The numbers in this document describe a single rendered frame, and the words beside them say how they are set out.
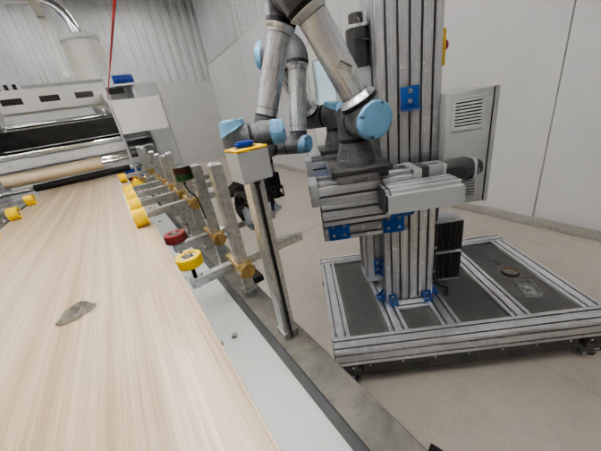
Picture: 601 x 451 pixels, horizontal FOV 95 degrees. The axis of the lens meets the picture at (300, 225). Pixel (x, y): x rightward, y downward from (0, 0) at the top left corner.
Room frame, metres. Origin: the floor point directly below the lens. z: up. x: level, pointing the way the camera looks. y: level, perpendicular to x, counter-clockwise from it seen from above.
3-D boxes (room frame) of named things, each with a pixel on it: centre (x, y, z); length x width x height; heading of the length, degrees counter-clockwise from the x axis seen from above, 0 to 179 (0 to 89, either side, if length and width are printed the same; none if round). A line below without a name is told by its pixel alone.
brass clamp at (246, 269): (0.84, 0.23, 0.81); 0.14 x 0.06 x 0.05; 31
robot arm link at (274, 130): (0.92, 0.06, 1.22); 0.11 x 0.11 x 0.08; 7
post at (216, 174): (0.82, 0.22, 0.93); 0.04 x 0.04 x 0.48; 31
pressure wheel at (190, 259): (0.78, 0.37, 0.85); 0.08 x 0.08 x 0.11
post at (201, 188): (1.04, 0.35, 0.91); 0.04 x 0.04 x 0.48; 31
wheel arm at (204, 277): (0.88, 0.20, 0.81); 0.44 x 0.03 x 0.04; 121
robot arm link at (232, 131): (0.89, 0.15, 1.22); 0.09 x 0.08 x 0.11; 97
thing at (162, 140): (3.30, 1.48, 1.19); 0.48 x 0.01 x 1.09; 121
